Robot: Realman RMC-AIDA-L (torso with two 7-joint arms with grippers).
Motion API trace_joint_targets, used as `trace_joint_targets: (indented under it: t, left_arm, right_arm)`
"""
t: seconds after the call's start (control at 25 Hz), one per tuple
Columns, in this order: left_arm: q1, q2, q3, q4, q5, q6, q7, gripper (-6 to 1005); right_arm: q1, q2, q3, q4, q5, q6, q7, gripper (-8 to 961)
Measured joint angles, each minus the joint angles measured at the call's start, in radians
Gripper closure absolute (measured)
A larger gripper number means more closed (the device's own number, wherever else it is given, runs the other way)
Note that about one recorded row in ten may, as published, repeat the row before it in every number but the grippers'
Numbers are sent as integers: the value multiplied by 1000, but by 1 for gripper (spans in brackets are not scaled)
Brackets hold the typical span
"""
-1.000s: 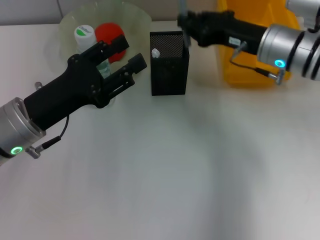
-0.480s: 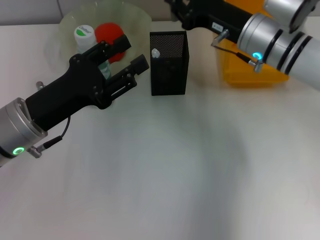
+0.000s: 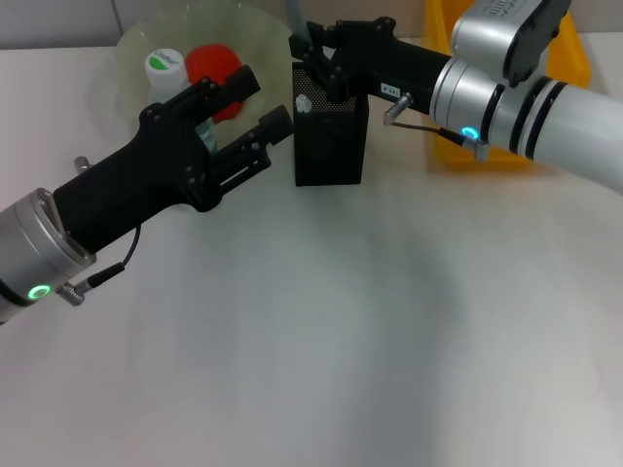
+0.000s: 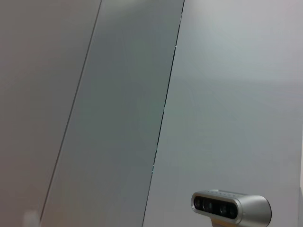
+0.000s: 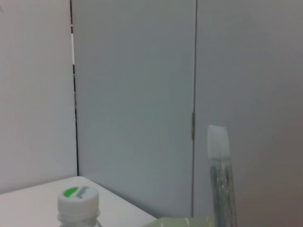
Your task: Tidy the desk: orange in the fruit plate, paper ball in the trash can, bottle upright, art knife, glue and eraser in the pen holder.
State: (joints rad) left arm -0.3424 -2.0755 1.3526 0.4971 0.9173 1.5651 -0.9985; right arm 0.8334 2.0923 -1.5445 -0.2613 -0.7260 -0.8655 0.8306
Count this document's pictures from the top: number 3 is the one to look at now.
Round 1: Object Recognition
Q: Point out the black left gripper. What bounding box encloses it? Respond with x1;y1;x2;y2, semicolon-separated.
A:
52;65;295;257

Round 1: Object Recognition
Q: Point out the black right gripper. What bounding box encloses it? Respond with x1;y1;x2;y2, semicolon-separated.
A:
289;17;454;111

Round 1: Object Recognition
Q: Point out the grey marker pen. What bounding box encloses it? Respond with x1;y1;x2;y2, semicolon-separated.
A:
284;0;312;48

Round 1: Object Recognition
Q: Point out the red-orange round fruit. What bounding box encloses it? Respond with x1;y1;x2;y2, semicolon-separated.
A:
184;43;244;123

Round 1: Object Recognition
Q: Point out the clear green-label water bottle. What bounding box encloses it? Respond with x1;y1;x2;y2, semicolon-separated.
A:
144;48;220;152

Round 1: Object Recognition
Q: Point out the green glass fruit bowl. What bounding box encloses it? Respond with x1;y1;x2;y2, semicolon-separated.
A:
87;0;293;210

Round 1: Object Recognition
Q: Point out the black mesh pen holder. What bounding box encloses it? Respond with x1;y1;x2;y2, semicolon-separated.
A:
290;60;371;188

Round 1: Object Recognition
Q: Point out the silver right wrist stud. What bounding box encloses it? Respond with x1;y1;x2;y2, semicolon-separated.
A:
384;91;415;126

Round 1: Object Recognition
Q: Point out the yellow plastic bin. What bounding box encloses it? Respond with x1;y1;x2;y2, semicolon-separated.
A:
421;0;593;169

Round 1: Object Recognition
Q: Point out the grey right wrist cable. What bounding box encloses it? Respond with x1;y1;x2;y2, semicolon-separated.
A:
388;119;491;162

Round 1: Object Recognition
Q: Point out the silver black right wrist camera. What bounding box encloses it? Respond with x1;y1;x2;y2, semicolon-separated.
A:
451;0;570;89

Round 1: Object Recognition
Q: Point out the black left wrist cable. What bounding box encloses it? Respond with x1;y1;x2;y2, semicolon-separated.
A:
55;223;142;307

